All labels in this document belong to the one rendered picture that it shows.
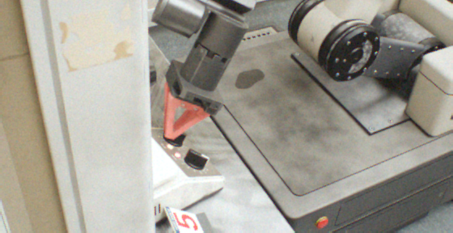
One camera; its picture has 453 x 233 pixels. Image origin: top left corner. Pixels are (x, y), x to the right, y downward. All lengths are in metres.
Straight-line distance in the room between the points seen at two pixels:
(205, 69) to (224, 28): 0.06
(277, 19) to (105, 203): 2.48
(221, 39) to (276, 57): 1.02
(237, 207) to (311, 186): 0.58
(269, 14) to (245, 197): 1.90
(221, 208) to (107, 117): 0.67
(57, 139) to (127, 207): 0.05
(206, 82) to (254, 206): 0.20
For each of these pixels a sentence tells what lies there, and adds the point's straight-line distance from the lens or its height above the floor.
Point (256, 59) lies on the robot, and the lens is 1.76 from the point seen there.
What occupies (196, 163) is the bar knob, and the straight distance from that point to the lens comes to 0.82.
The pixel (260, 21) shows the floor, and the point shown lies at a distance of 2.63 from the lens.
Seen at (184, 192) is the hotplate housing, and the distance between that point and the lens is 0.79.
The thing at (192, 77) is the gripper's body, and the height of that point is 0.91.
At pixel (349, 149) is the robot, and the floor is 0.36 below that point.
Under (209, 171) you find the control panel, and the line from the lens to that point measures 0.83.
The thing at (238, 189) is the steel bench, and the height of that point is 0.75.
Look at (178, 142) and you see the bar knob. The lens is 0.85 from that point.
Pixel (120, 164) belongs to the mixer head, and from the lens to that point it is 0.19.
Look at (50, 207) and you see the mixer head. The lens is 0.20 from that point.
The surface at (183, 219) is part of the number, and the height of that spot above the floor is 0.77.
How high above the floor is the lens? 1.40
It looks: 41 degrees down
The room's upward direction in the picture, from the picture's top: 5 degrees clockwise
